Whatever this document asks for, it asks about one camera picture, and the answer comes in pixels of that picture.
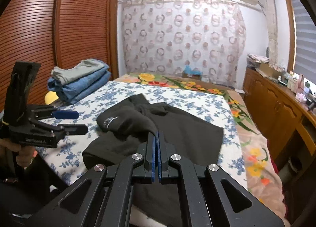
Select person's dark clothing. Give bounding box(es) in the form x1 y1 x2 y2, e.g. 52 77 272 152
0 155 70 218

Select wooden sideboard cabinet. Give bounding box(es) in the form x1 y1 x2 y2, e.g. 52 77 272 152
242 66 316 168

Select open cardboard box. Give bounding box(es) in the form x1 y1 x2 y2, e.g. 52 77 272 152
255 62 279 79

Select wooden louvered wardrobe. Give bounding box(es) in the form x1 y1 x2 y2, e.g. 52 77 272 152
0 0 119 119

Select person's left hand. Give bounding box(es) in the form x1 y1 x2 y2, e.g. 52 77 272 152
0 140 35 168

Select yellow cloth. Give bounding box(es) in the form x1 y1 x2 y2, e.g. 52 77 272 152
44 91 60 105

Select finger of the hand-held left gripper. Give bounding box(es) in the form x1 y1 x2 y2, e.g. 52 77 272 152
37 119 89 137
31 105 80 119

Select grey window blind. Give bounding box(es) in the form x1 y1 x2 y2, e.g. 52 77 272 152
288 0 316 86

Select blue box by curtain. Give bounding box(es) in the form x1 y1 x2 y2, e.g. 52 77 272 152
183 61 204 80

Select blue floral bed sheet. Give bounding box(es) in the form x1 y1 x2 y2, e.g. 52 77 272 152
32 80 247 193

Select cluster of small bottles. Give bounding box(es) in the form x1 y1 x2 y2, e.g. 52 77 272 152
276 69 299 91

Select black t-shirt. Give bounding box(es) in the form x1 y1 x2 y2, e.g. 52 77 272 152
82 94 225 227

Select folded grey pants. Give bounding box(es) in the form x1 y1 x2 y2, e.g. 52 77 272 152
51 59 110 86

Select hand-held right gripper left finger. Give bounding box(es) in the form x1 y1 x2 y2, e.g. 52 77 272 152
27 130 158 227

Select ring patterned curtain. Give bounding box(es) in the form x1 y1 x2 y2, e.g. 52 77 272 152
118 0 247 89

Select folded blue jeans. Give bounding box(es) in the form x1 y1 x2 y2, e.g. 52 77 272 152
47 70 112 105

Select wrapped white pipe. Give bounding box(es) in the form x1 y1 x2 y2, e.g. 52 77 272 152
258 0 278 65

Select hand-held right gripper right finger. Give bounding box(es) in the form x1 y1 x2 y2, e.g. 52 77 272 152
158 131 285 227

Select wooden window frame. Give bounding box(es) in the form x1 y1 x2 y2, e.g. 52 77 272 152
280 0 297 72

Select pink bottle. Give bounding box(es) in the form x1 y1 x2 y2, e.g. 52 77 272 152
297 74 307 94

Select stack of papers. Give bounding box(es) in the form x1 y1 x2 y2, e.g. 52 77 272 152
247 53 271 69

